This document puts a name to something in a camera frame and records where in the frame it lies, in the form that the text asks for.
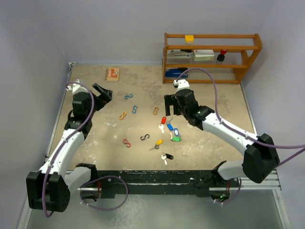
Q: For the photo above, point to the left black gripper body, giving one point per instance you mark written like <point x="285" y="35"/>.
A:
<point x="99" y="101"/>

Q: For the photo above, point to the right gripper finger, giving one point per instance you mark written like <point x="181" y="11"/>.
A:
<point x="169" y="100"/>
<point x="172" y="108"/>

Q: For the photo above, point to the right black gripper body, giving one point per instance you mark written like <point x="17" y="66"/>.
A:
<point x="185" y="113"/>

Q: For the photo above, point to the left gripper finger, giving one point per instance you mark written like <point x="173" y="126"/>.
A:
<point x="99" y="88"/>
<point x="107" y="95"/>

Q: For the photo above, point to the orange S carabiner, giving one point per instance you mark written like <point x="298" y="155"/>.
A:
<point x="156" y="109"/>
<point x="122" y="115"/>

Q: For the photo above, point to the red tag key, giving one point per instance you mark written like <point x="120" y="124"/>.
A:
<point x="161" y="125"/>

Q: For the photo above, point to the blue white tag key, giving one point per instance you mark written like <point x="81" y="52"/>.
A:
<point x="174" y="133"/>

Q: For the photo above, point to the green tag key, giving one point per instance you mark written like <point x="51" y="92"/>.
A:
<point x="176" y="139"/>

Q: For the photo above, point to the yellow tag key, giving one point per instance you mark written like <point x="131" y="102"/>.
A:
<point x="157" y="144"/>

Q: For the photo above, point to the black S carabiner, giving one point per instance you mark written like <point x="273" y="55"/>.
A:
<point x="144" y="137"/>

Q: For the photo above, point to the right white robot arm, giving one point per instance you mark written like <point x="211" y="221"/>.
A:
<point x="260" y="156"/>

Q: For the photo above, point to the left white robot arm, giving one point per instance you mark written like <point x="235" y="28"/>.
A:
<point x="50" y="188"/>

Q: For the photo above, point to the small spiral notebook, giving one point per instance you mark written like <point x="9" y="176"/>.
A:
<point x="112" y="74"/>

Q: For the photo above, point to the teal S carabiner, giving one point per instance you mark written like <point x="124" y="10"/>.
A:
<point x="128" y="96"/>

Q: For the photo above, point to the blue stapler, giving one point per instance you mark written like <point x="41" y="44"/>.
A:
<point x="174" y="72"/>

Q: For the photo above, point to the blue S carabiner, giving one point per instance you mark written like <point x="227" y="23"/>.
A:
<point x="134" y="109"/>

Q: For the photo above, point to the white stapler on shelf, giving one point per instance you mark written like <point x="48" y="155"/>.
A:
<point x="179" y="54"/>

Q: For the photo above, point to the white cardboard box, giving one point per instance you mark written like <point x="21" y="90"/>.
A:
<point x="203" y="55"/>

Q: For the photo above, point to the red S carabiner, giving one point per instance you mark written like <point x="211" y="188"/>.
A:
<point x="125" y="141"/>

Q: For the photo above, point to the black tag key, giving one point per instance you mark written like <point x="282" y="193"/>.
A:
<point x="165" y="157"/>

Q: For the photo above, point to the red black stamp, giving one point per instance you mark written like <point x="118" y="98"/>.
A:
<point x="221" y="55"/>

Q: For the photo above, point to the yellow block on shelf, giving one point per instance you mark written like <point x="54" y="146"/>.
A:
<point x="189" y="39"/>

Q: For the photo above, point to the wooden shelf rack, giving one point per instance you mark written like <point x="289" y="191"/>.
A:
<point x="236" y="52"/>

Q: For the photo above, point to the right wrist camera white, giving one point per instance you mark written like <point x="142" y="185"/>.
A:
<point x="181" y="84"/>

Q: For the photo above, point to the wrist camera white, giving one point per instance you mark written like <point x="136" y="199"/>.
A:
<point x="77" y="87"/>
<point x="181" y="84"/>

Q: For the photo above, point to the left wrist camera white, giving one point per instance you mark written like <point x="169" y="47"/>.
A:
<point x="77" y="87"/>

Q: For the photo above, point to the black base frame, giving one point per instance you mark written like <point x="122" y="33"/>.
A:
<point x="200" y="183"/>

